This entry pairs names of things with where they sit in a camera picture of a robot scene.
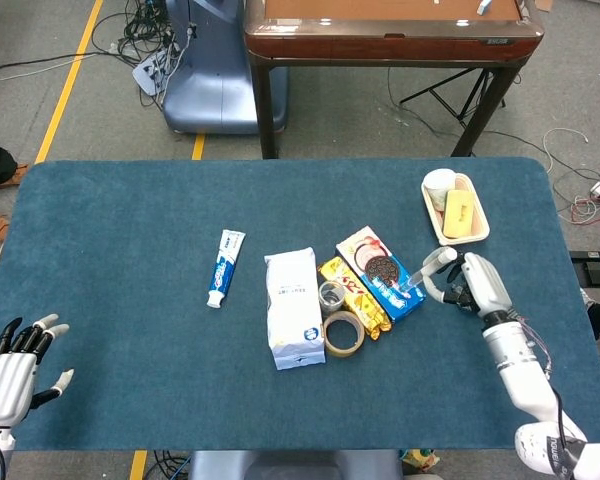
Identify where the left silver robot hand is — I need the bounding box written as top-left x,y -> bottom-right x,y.
0,313 -> 75,427

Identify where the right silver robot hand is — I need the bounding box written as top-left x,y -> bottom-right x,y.
420,247 -> 514,317

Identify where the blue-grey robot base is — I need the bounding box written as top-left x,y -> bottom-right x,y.
162,0 -> 289,135

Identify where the blue Oreo cookie pack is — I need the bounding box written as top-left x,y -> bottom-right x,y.
335,225 -> 428,324

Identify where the blue white toothpaste tube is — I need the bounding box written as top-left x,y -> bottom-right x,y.
205,229 -> 247,310

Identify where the white plastic tray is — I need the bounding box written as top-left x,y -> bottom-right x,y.
420,169 -> 491,247

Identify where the yellow sponge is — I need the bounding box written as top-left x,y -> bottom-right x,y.
442,188 -> 476,239

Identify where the white paper cup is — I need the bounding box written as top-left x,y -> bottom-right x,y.
423,168 -> 457,214

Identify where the yellow foil snack packet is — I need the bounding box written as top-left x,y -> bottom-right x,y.
317,256 -> 393,341

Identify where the yellow packing tape roll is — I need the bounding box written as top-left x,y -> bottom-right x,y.
322,310 -> 367,358

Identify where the yellow green snack bag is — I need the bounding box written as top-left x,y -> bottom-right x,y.
398,448 -> 441,474

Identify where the black tripod stand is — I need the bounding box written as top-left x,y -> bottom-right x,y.
398,67 -> 507,124

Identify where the white paper bag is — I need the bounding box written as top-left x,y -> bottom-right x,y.
263,246 -> 327,371

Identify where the brown mahjong table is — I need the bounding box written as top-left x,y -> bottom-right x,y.
243,0 -> 545,160

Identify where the grey-blue robot torso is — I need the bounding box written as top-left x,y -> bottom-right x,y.
187,449 -> 404,480

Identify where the red thin cable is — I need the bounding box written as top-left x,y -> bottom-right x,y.
569,196 -> 600,226

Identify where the white looped cable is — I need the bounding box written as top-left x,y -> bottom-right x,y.
543,128 -> 589,169

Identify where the long black floor cable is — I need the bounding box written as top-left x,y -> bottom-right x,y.
0,49 -> 131,79

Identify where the black cable tangle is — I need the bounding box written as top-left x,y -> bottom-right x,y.
90,0 -> 191,111

